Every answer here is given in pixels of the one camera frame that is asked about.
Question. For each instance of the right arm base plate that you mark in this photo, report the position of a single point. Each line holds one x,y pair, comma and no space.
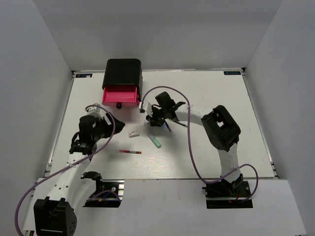
217,197

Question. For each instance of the purple ink pen refill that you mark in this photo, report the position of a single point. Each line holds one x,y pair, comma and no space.
167,126

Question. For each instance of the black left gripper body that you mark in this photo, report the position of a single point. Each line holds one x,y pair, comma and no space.
103,130

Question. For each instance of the black drawer cabinet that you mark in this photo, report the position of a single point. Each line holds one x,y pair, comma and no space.
123,72

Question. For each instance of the green ink pen refill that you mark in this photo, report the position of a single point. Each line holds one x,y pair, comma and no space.
179,123

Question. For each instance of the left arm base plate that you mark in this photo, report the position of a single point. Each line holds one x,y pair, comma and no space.
108,194

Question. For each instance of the red ink pen refill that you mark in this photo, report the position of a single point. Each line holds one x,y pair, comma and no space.
130,151

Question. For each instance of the pink top drawer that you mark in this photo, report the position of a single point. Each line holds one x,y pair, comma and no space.
120,96

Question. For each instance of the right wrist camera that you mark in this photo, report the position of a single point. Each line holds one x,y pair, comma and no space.
145,107

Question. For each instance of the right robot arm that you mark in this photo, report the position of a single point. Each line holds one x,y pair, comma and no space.
221,129

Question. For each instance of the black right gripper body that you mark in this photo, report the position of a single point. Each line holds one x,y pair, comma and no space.
159,114

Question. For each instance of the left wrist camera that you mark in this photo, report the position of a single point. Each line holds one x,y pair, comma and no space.
96,112

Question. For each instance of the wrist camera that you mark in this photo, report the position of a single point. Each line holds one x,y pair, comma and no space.
145,107
96,112

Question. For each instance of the green highlighter pen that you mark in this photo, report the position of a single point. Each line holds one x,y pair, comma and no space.
154,140

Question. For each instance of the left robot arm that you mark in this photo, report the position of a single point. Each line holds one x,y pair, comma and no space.
55,215

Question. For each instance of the white staples box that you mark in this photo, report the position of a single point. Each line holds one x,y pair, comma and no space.
134,133

